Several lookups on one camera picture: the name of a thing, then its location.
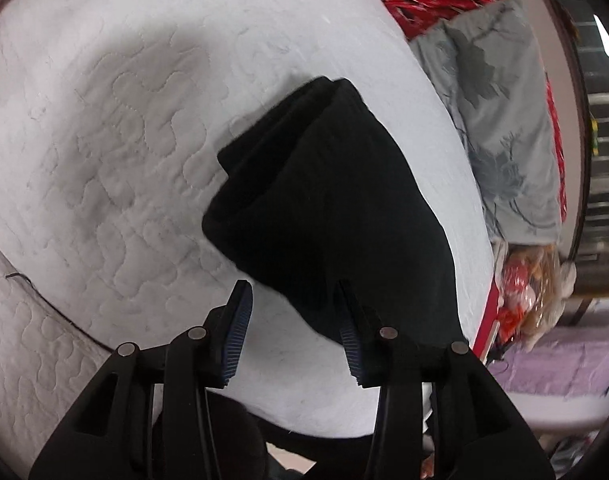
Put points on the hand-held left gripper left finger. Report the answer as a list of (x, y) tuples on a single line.
[(237, 332)]

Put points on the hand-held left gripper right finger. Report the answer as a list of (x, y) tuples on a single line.
[(352, 347)]

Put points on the black pants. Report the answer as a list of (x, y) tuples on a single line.
[(334, 185)]

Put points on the dark cloth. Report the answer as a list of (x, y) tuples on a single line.
[(234, 440)]

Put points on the clear plastic bag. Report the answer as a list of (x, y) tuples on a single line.
[(529, 285)]

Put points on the purple cloth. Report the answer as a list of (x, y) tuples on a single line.
[(559, 360)]

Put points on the white quilted mattress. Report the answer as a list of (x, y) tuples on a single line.
[(109, 110)]

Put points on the grey floral pillow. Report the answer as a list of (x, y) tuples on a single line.
[(504, 110)]

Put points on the metal rack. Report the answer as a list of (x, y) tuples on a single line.
[(604, 160)]

